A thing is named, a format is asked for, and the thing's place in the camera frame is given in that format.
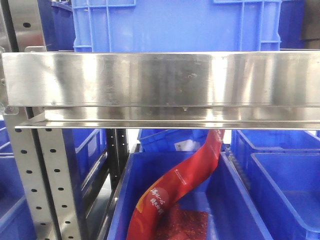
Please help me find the large blue target bin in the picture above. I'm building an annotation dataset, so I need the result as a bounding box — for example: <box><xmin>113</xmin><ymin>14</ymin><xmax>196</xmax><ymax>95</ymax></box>
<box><xmin>71</xmin><ymin>0</ymin><xmax>282</xmax><ymax>52</ymax></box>

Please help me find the blue bin holding bag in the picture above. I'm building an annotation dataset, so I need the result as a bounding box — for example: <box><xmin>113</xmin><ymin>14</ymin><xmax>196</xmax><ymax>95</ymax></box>
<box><xmin>107</xmin><ymin>151</ymin><xmax>272</xmax><ymax>240</ymax></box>

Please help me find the blue bin lower right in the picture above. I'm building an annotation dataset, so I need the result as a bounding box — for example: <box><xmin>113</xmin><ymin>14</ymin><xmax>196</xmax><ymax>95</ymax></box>
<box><xmin>248</xmin><ymin>153</ymin><xmax>320</xmax><ymax>240</ymax></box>

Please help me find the red snack bag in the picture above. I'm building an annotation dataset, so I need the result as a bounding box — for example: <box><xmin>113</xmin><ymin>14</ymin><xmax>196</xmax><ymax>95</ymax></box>
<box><xmin>126</xmin><ymin>129</ymin><xmax>225</xmax><ymax>240</ymax></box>

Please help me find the stainless steel shelf rail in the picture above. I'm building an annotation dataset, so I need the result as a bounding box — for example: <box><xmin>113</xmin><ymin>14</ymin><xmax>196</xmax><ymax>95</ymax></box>
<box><xmin>1</xmin><ymin>50</ymin><xmax>320</xmax><ymax>130</ymax></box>

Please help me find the perforated steel shelf post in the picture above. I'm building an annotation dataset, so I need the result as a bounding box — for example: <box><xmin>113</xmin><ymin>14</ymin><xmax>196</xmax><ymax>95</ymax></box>
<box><xmin>3</xmin><ymin>106</ymin><xmax>88</xmax><ymax>240</ymax></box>

